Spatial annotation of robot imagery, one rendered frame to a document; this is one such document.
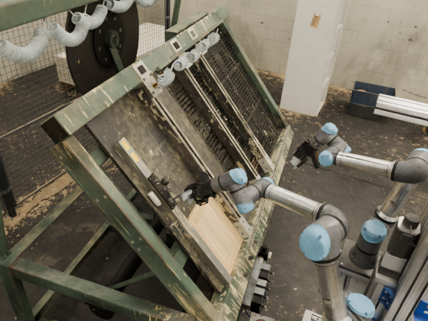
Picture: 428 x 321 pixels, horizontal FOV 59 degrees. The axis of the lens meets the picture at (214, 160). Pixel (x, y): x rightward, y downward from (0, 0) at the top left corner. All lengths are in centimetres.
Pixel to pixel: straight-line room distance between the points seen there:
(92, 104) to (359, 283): 162
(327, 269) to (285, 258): 206
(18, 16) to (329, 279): 160
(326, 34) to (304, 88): 83
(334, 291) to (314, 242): 22
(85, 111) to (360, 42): 582
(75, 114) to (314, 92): 460
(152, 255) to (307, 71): 445
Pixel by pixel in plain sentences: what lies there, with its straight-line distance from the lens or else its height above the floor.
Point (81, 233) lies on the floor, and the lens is 374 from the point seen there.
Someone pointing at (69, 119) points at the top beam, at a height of 184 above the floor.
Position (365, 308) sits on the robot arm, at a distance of 173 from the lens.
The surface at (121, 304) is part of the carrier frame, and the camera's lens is 219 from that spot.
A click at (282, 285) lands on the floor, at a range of 334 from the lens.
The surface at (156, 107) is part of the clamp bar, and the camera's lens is 204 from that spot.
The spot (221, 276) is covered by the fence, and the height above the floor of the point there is 95.
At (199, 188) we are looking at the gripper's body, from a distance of 171.
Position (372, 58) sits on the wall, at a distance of 703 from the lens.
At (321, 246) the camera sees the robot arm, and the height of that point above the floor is 161.
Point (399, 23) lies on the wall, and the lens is 688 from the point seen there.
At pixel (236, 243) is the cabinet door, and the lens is 228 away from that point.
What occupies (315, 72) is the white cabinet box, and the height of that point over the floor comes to 67.
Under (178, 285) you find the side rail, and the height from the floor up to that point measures 111.
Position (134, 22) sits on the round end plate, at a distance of 279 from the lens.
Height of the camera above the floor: 256
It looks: 34 degrees down
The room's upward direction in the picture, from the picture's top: 4 degrees clockwise
